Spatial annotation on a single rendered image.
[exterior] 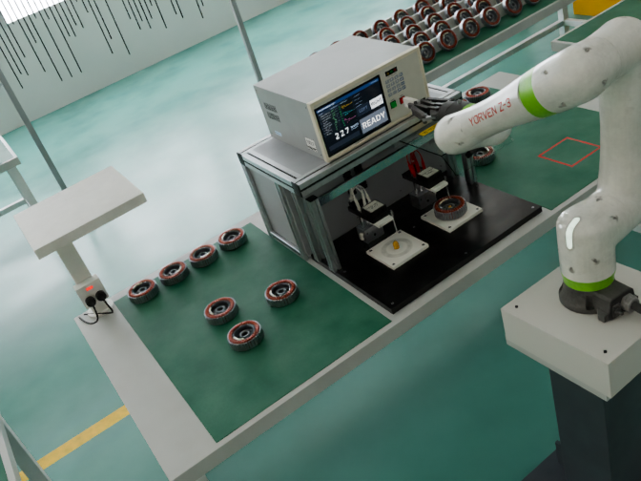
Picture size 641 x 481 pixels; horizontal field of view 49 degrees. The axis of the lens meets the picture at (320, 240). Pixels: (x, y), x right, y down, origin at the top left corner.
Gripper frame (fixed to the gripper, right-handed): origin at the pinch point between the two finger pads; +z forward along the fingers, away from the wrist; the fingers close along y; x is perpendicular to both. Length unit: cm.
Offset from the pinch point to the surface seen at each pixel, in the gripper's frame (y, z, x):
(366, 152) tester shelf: -15.9, 7.5, -11.2
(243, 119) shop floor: 75, 357, -119
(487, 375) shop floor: 4, -4, -121
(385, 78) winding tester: -0.6, 10.3, 6.9
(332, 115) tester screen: -22.6, 10.1, 4.7
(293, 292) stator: -56, 7, -43
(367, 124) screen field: -11.4, 10.2, -4.1
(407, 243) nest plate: -16.8, -4.1, -42.5
